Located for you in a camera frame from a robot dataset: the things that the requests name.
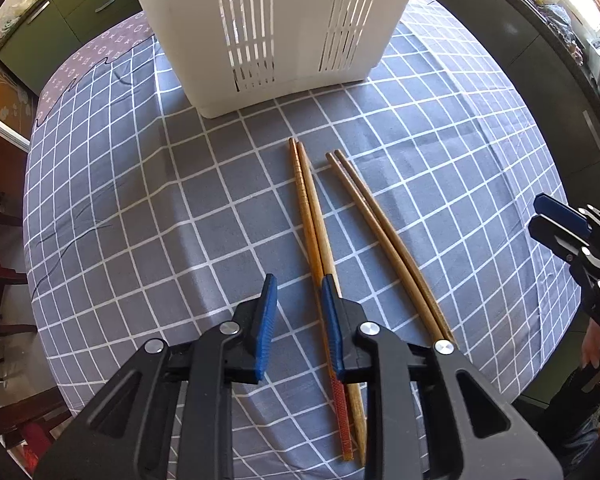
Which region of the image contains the sliding glass door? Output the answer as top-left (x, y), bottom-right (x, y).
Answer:
top-left (0, 30), bottom-right (39, 152)

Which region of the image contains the black kitchen countertop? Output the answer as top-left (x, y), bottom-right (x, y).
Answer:
top-left (450, 0), bottom-right (600, 131)

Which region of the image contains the white plastic bag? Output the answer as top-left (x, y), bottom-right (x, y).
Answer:
top-left (0, 0), bottom-right (37, 37)

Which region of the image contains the dark wooden chopstick pair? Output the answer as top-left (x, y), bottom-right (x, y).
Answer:
top-left (334, 149), bottom-right (456, 345)

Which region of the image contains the white plastic utensil holder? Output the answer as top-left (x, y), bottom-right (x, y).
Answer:
top-left (120, 0), bottom-right (429, 120)

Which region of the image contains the person's right hand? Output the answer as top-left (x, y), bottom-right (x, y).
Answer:
top-left (581, 322), bottom-right (600, 377)

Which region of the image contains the blue checked tablecloth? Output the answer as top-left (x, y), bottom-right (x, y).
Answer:
top-left (22, 0), bottom-right (581, 480)

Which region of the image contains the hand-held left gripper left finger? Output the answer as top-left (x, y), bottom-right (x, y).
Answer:
top-left (32, 274), bottom-right (279, 480)

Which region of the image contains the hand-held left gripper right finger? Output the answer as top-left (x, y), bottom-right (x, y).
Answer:
top-left (320, 276), bottom-right (564, 480)

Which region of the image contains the wooden chopsticks group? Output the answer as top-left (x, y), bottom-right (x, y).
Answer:
top-left (326, 152), bottom-right (446, 346)

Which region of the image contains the green base cabinet with drawers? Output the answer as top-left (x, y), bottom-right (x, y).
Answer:
top-left (0, 0), bottom-right (146, 96)

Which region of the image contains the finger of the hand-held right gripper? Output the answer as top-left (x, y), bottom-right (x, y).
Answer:
top-left (533, 193), bottom-right (593, 241)
top-left (527, 214), bottom-right (589, 264)

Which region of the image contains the long green base cabinet row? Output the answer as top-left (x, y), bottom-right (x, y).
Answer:
top-left (420, 0), bottom-right (600, 201)

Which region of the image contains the light wooden chopstick pair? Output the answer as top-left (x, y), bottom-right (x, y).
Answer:
top-left (296, 142), bottom-right (368, 467)

